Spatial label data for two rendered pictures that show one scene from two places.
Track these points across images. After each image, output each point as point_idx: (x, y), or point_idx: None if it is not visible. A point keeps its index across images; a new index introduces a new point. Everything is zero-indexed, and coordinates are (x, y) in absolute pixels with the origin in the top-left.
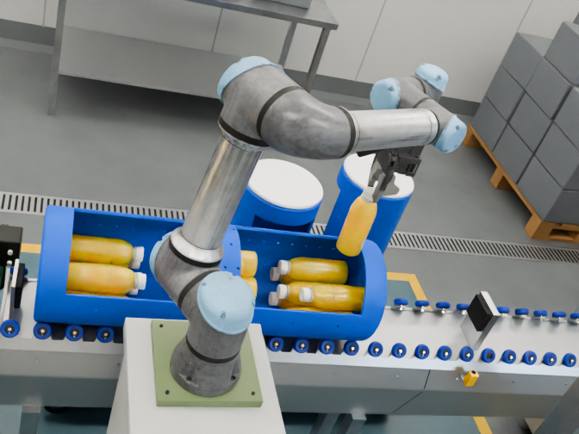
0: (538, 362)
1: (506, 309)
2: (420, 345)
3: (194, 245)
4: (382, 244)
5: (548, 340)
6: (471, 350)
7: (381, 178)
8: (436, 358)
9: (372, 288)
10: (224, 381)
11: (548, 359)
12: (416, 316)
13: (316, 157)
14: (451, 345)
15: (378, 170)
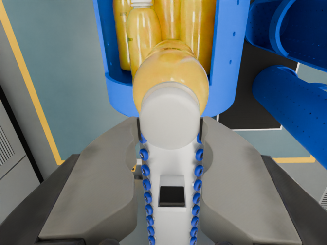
0: (154, 211)
1: (192, 213)
2: (143, 136)
3: None
4: (305, 146)
5: (174, 224)
6: (145, 175)
7: (90, 193)
8: (143, 146)
9: (115, 91)
10: None
11: (148, 219)
12: (192, 146)
13: None
14: (162, 162)
15: (201, 199)
